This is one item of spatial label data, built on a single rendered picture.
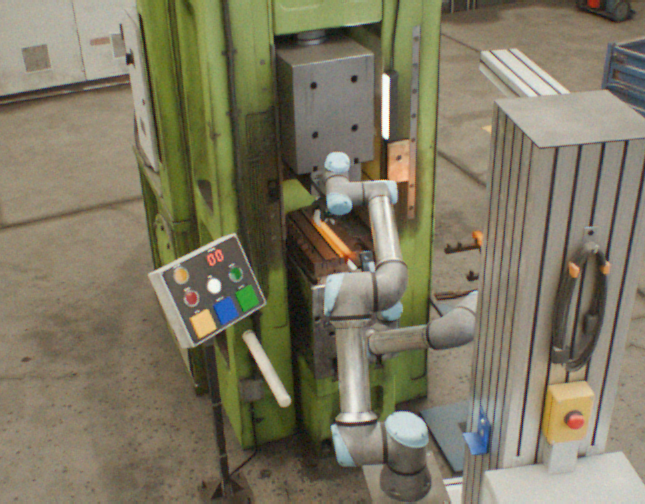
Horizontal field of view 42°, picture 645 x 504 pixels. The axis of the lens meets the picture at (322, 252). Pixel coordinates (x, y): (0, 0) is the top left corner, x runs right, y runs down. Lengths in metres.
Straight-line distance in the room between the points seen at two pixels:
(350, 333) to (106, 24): 6.10
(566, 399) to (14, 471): 2.71
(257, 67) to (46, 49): 5.24
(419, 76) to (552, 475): 1.71
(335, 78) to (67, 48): 5.40
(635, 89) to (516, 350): 5.08
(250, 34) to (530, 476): 1.70
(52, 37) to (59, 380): 4.30
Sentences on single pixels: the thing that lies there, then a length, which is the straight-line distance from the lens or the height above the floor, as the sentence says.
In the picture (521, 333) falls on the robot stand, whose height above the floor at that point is 1.61.
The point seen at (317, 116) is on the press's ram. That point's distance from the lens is 2.91.
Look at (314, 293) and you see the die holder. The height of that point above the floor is 0.89.
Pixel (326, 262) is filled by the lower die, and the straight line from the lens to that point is 3.19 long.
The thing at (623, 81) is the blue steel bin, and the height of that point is 0.45.
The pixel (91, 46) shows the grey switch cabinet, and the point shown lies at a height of 0.41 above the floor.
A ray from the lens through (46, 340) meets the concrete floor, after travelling 4.71.
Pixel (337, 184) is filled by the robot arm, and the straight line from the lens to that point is 2.59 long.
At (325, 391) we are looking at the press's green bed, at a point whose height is 0.39.
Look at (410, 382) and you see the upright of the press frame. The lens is 3.95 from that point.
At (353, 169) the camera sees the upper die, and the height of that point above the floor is 1.34.
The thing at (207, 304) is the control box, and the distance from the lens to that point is 2.86.
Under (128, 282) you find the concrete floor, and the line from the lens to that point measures 5.05.
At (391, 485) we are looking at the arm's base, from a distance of 2.46.
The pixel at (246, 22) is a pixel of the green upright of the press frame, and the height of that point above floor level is 1.89.
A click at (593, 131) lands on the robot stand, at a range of 1.65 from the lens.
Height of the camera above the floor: 2.65
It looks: 31 degrees down
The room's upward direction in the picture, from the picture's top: 2 degrees counter-clockwise
